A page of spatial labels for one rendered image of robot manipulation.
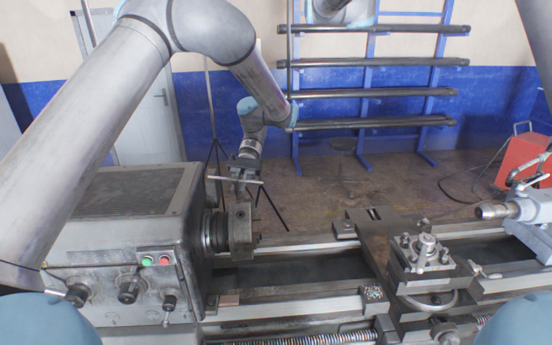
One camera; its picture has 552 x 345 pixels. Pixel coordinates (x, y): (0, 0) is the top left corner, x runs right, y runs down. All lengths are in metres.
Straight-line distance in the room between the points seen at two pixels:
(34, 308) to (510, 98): 5.75
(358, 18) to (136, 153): 4.02
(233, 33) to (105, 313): 1.11
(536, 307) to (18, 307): 0.47
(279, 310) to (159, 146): 3.56
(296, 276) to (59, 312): 1.32
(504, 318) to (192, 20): 0.60
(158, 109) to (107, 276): 3.35
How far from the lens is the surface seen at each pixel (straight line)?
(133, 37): 0.58
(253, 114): 1.10
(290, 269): 1.58
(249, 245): 1.14
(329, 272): 1.59
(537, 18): 0.49
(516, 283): 1.73
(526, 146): 3.94
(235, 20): 0.61
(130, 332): 1.38
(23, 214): 0.46
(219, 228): 1.19
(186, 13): 0.60
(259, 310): 1.29
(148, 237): 1.01
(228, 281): 1.57
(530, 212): 1.75
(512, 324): 0.32
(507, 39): 5.40
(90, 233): 1.09
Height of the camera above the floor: 1.89
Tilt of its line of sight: 28 degrees down
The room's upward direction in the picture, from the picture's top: 1 degrees counter-clockwise
